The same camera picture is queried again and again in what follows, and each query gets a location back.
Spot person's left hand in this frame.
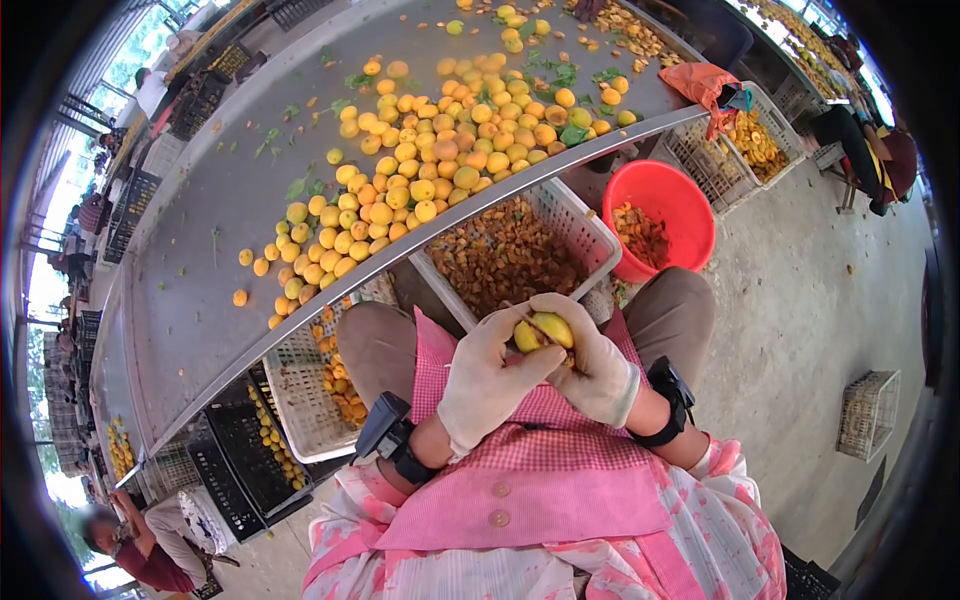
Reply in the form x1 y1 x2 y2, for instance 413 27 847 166
437 303 569 460

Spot person's right hand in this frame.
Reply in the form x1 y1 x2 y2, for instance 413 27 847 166
527 291 643 430

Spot person's left thumb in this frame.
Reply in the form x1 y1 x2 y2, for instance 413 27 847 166
514 345 569 391

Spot person's left fingers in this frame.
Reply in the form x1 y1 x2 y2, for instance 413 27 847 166
468 303 531 354

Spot person's right fingers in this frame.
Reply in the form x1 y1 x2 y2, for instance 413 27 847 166
527 291 601 339

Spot thin knife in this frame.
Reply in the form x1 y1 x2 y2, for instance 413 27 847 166
500 300 565 348

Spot yellow apricot being pitted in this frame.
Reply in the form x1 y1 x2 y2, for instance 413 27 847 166
513 311 576 356

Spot white crate of apricot pits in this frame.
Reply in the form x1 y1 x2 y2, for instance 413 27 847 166
407 177 624 333

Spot black wrist band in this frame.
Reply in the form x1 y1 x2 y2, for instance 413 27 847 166
625 355 697 450
351 390 442 486

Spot red plastic bucket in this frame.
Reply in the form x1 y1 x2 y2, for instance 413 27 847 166
601 159 717 285

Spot person's body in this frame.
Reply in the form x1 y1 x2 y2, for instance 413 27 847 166
301 306 787 600

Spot pile of yellow apricots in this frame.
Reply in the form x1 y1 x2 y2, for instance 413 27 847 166
231 3 640 331

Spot white crate with few apricots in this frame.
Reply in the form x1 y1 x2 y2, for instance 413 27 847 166
261 273 400 465

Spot white crate of apricot halves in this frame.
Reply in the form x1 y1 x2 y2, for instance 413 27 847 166
663 80 809 216

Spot orange cloth bag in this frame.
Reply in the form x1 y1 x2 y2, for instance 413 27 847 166
657 61 754 141

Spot black crate with apricots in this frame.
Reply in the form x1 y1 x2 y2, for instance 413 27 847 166
203 366 315 520

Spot heap of halved apricots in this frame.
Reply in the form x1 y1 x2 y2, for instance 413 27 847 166
564 0 685 75

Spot long metal sorting table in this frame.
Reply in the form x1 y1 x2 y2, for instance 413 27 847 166
88 0 711 483

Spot small empty white crate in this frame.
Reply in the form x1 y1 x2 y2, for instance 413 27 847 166
835 369 903 463

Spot empty black plastic crate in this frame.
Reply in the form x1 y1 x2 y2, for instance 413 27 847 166
186 438 269 546

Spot far table with apricots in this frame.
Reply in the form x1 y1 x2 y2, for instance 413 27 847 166
738 0 852 80

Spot stack of black crates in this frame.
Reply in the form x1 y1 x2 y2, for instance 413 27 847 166
168 41 252 144

